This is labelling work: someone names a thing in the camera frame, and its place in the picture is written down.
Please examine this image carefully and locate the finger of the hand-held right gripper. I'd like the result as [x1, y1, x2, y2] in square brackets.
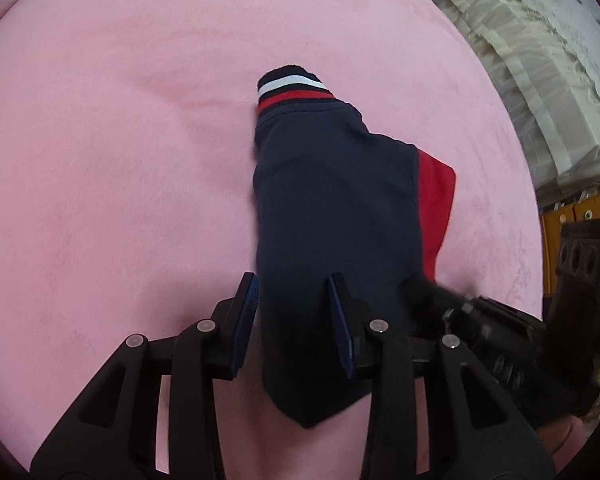
[397, 275, 481, 348]

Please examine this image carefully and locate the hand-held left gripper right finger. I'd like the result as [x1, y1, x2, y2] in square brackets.
[326, 273, 557, 480]

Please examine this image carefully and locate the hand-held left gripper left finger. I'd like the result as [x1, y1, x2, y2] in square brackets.
[30, 272, 261, 480]

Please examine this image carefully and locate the navy and red varsity jacket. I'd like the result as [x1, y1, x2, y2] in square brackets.
[252, 64, 457, 430]

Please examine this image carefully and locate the person's right hand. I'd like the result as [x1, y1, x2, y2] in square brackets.
[534, 414, 600, 462]

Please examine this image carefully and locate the wooden furniture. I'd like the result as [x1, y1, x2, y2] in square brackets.
[539, 185, 600, 296]

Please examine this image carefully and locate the pink plush blanket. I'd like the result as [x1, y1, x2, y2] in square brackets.
[0, 0, 546, 480]

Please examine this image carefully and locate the white sheer curtain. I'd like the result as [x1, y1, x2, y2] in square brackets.
[412, 0, 600, 203]

